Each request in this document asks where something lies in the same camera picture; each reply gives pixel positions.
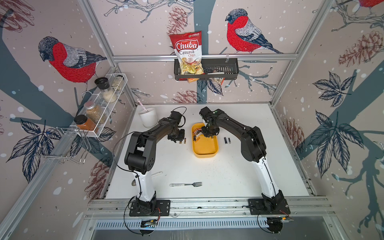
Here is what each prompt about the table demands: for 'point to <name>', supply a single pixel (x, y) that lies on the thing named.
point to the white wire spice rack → (97, 98)
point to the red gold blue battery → (185, 140)
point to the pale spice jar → (117, 82)
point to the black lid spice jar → (108, 94)
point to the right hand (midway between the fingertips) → (206, 134)
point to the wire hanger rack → (69, 144)
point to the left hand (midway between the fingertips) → (183, 135)
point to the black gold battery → (180, 142)
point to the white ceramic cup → (149, 119)
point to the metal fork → (196, 184)
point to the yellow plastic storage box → (205, 147)
